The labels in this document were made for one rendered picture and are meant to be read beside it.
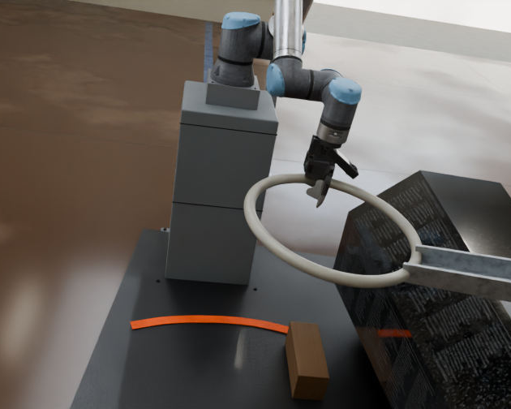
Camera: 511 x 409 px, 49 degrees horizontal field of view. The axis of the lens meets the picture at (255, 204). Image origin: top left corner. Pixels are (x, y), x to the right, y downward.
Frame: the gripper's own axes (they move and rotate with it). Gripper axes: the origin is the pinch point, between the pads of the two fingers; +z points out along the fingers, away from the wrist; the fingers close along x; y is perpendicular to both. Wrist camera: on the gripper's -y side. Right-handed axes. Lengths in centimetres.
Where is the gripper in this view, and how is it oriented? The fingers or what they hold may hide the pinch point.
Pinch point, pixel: (319, 200)
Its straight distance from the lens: 173.7
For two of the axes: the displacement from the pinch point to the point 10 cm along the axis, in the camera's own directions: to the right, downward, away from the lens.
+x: -0.1, 4.8, -8.7
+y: -9.8, -1.9, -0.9
